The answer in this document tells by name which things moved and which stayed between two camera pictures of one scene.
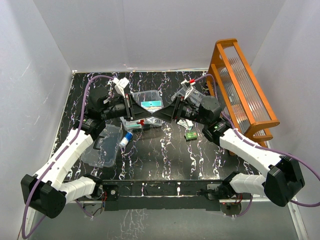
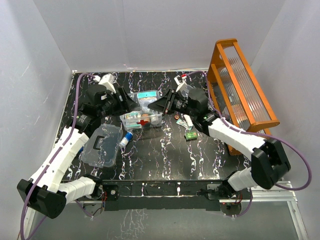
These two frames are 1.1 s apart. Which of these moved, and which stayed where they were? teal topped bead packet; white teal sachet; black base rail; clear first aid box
Moved: teal topped bead packet
Stayed: clear first aid box; black base rail; white teal sachet
